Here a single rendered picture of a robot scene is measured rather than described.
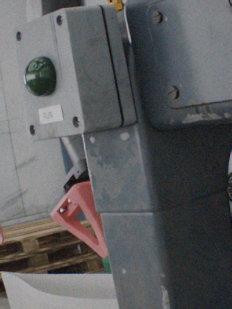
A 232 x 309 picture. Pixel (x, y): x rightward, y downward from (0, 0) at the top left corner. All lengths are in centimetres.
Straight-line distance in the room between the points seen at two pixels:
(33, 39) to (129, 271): 19
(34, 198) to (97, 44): 876
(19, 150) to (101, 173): 862
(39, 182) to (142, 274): 875
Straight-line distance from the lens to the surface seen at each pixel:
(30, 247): 636
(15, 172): 921
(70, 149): 92
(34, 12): 96
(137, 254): 62
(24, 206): 925
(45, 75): 58
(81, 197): 85
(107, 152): 62
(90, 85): 57
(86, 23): 57
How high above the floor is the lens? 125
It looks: 3 degrees down
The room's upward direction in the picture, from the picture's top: 10 degrees counter-clockwise
